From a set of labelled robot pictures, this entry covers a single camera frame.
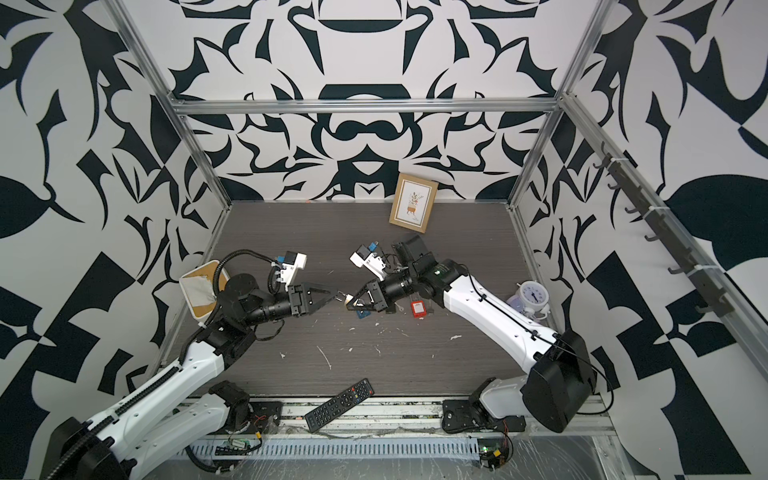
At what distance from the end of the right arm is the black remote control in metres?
0.26

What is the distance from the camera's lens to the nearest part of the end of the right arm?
626mm

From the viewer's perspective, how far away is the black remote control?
74 centimetres
